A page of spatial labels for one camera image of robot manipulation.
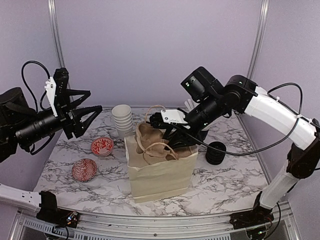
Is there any black cup holding straws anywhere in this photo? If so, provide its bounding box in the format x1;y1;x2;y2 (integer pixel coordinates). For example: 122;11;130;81
198;130;209;141

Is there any left aluminium frame post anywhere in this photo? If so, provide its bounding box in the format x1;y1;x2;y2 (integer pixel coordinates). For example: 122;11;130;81
47;0;66;68

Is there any bundle of white wrapped straws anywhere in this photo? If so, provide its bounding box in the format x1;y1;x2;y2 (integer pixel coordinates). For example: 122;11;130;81
184;99;194;112

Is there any front aluminium rail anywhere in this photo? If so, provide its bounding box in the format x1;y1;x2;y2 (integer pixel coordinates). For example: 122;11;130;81
7;197;305;240

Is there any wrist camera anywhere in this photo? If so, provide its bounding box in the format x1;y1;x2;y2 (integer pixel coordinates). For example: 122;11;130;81
44;67;69;118
149;108;189;129

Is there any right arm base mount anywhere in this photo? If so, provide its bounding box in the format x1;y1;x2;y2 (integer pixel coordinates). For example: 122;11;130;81
229;192;274;230

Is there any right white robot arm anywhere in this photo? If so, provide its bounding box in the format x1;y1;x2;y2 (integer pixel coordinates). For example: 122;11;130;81
160;66;320;224

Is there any brown cardboard cup carrier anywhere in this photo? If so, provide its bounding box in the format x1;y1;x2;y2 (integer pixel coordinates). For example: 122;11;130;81
134;122;198;165

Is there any stack of black lids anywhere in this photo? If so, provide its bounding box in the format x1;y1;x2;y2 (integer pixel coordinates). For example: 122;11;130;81
205;141;227;165

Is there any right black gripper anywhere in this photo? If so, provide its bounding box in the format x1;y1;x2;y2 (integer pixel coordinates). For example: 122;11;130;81
162;93;225;151

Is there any red geometric ceramic bowl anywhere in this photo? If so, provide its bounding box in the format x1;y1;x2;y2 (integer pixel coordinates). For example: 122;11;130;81
71;158;98;182

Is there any brown paper takeout bag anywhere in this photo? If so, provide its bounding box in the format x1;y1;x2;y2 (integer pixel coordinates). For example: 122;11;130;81
124;104;200;205

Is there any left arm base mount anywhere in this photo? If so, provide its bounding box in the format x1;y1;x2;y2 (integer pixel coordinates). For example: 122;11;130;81
36;191;80;229

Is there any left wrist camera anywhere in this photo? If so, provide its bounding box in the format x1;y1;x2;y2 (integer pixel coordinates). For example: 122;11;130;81
44;67;69;118

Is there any stack of white paper cups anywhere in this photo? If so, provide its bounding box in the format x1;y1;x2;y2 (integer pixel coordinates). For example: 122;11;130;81
111;104;134;139

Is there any red floral ceramic bowl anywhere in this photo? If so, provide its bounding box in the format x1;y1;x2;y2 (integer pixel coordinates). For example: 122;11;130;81
90;137;114;157

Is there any aluminium frame post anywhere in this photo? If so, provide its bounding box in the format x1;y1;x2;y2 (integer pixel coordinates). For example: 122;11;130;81
247;0;270;80
47;0;66;68

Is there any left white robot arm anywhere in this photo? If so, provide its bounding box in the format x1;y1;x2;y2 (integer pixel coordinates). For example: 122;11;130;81
0;60;103;162

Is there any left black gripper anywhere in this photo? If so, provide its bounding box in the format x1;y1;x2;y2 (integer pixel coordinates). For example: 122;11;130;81
14;88;104;148

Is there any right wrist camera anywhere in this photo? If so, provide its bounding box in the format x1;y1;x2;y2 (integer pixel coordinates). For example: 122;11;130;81
149;108;189;129

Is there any right aluminium frame post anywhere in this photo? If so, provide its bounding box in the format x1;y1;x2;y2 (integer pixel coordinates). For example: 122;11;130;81
247;0;270;80

